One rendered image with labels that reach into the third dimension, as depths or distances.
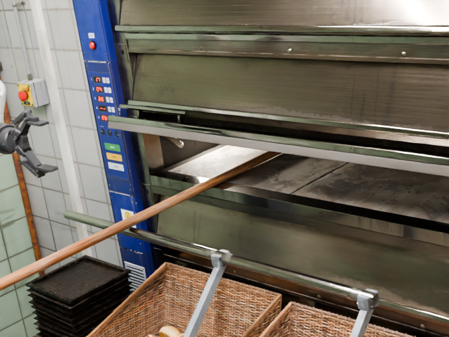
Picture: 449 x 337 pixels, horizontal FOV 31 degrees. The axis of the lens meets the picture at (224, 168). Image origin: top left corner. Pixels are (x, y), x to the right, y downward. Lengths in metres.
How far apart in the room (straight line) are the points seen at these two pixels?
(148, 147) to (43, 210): 0.87
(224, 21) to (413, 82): 0.63
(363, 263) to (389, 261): 0.09
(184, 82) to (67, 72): 0.64
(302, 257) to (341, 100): 0.56
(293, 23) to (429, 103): 0.45
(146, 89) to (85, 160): 0.56
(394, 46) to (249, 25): 0.47
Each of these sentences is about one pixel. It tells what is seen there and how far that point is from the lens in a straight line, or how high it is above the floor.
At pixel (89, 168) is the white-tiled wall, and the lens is 3.21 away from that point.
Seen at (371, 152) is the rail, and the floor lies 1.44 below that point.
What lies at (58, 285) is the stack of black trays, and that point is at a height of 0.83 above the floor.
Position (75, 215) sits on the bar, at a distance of 2.69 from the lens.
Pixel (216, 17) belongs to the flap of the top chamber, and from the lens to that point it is 2.45.
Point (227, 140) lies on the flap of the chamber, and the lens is 2.35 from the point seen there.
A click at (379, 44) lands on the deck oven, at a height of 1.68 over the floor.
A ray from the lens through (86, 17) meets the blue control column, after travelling 2.91.
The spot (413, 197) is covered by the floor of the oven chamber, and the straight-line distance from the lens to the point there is 2.43.
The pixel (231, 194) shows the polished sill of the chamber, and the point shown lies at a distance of 2.64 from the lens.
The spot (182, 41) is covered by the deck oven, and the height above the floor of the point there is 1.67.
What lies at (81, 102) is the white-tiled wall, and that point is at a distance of 3.12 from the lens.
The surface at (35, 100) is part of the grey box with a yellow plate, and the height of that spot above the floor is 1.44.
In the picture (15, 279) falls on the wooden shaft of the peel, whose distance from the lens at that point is 2.25.
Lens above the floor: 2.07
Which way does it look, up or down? 18 degrees down
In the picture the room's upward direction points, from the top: 8 degrees counter-clockwise
